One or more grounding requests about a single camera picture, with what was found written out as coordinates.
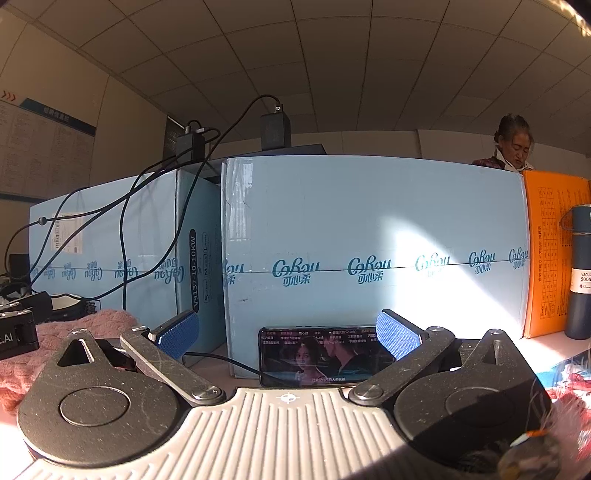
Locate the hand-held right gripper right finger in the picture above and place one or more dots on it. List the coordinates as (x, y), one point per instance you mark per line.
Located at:
(397, 334)

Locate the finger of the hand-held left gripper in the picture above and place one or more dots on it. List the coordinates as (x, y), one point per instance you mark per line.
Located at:
(39, 304)

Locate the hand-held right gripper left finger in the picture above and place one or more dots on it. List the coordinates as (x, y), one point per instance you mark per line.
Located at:
(178, 334)

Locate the white cloth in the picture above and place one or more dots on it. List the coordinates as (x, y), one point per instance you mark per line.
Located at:
(18, 383)

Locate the black device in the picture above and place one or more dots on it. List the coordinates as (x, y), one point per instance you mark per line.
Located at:
(19, 270)

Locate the black smartphone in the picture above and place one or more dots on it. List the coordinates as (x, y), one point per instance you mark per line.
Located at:
(314, 357)

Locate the upper light blue foam board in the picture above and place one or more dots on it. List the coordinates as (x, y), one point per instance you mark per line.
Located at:
(138, 230)

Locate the light blue foam board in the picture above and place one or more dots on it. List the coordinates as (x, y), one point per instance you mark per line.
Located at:
(369, 221)
(138, 230)

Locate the lower light blue foam board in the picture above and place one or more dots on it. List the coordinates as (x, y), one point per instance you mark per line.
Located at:
(369, 221)

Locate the orange cardboard box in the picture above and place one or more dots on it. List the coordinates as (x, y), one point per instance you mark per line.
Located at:
(545, 277)

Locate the red printed desk mat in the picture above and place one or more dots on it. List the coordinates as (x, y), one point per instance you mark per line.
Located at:
(575, 374)

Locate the dark blue vacuum bottle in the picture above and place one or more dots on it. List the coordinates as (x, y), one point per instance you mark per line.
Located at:
(579, 318)

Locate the small black charger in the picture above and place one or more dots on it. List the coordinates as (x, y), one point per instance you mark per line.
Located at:
(190, 143)

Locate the fluffy pink cloth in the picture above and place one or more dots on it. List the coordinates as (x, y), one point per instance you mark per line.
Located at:
(575, 429)

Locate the tall black charger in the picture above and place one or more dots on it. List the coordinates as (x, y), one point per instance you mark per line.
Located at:
(275, 129)

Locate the white wall notice board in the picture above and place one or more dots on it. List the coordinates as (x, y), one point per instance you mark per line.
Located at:
(41, 147)

